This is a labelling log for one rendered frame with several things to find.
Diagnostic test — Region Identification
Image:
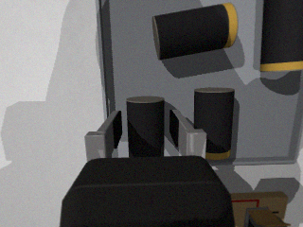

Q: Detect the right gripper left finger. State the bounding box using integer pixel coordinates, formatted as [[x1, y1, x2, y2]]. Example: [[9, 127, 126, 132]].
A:
[[84, 111, 122, 162]]

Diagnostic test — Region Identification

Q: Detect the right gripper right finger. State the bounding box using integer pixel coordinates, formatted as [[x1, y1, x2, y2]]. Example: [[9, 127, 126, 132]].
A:
[[169, 110, 206, 158]]

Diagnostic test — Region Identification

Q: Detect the grey shallow tray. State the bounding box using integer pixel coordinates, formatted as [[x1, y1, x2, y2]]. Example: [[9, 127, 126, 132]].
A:
[[96, 0, 303, 166]]

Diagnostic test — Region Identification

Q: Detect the black battery with gold end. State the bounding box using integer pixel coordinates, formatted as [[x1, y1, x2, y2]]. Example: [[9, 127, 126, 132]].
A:
[[152, 3, 239, 60], [126, 96, 165, 157], [194, 88, 235, 161], [248, 215, 287, 227], [259, 0, 303, 72]]

